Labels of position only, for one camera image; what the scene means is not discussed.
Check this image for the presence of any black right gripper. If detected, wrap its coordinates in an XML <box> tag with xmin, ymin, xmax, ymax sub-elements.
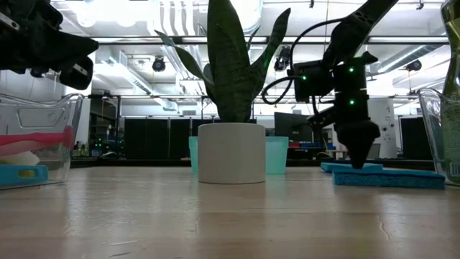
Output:
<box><xmin>333</xmin><ymin>52</ymin><xmax>381</xmax><ymax>169</ymax></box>

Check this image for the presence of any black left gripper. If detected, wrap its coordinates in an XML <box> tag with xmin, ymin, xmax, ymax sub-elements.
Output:
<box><xmin>14</xmin><ymin>0</ymin><xmax>100</xmax><ymax>91</ymax></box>

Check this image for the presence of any light blue sponge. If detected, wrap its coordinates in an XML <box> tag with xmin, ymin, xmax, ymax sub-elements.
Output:
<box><xmin>319</xmin><ymin>162</ymin><xmax>384</xmax><ymax>174</ymax></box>

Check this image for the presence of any red dish brush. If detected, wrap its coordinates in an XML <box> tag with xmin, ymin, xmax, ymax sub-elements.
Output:
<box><xmin>0</xmin><ymin>125</ymin><xmax>75</xmax><ymax>158</ymax></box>

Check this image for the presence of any blue dish brush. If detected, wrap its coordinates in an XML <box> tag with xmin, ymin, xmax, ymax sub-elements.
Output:
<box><xmin>0</xmin><ymin>164</ymin><xmax>50</xmax><ymax>186</ymax></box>

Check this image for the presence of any yellow dish soap pump bottle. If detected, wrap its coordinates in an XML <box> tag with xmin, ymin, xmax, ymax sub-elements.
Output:
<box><xmin>440</xmin><ymin>0</ymin><xmax>460</xmax><ymax>185</ymax></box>

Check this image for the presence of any white pillar device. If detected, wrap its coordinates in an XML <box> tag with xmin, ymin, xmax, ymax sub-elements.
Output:
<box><xmin>366</xmin><ymin>97</ymin><xmax>397</xmax><ymax>159</ymax></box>

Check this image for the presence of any clear plastic bin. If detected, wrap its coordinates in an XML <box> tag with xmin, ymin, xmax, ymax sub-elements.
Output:
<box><xmin>0</xmin><ymin>92</ymin><xmax>86</xmax><ymax>191</ymax></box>
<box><xmin>416</xmin><ymin>87</ymin><xmax>460</xmax><ymax>187</ymax></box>

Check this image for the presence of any dark teal sponge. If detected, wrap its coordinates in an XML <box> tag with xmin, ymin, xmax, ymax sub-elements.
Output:
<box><xmin>331</xmin><ymin>168</ymin><xmax>446</xmax><ymax>191</ymax></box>

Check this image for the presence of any black computer monitor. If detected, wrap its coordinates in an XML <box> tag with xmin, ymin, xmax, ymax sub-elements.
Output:
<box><xmin>274</xmin><ymin>112</ymin><xmax>314</xmax><ymax>142</ymax></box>
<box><xmin>400</xmin><ymin>117</ymin><xmax>434</xmax><ymax>161</ymax></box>

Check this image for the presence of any snake plant in white pot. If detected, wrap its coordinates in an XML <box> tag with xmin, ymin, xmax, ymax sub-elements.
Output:
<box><xmin>154</xmin><ymin>0</ymin><xmax>292</xmax><ymax>185</ymax></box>

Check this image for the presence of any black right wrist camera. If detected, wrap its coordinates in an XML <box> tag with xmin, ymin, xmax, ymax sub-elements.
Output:
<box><xmin>293</xmin><ymin>59</ymin><xmax>336</xmax><ymax>104</ymax></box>

